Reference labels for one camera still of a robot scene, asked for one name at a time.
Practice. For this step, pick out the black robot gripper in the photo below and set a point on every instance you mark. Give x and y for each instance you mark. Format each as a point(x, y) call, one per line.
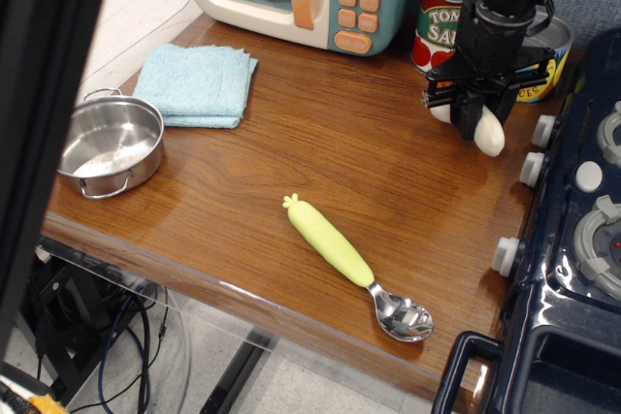
point(489, 65)

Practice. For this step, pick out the white plush mushroom toy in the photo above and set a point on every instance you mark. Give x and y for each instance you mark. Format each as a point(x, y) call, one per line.
point(489, 135)

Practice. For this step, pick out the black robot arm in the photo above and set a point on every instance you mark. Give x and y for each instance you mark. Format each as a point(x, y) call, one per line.
point(490, 62)

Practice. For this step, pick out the pineapple slices can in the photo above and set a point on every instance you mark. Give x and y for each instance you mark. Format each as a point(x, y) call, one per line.
point(559, 36)

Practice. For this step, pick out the tomato sauce can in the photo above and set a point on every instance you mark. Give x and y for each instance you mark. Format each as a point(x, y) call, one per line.
point(435, 33)

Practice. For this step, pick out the white stove knob top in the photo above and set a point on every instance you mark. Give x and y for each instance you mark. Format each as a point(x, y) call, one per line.
point(543, 130)

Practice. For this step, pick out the white stove knob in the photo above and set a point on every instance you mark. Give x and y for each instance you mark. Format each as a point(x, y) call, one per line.
point(543, 130)
point(504, 255)
point(531, 168)

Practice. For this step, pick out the white stove knob middle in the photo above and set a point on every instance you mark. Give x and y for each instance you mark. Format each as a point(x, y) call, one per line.
point(531, 168)

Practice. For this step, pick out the white stove knob bottom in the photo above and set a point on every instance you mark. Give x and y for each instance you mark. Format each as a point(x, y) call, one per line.
point(504, 255)

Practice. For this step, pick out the dark blue toy stove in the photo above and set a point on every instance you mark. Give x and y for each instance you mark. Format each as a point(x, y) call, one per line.
point(559, 349)

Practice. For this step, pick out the light blue folded cloth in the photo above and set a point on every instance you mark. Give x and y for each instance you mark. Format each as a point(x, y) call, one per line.
point(201, 87)

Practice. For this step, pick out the small steel pot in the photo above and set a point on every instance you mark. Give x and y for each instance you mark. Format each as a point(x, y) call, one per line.
point(115, 142)

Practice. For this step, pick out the green handled metal spoon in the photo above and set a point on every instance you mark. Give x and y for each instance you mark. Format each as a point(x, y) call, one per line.
point(401, 318)

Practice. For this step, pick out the black table leg frame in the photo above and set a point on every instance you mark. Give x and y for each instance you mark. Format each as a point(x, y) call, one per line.
point(231, 383)

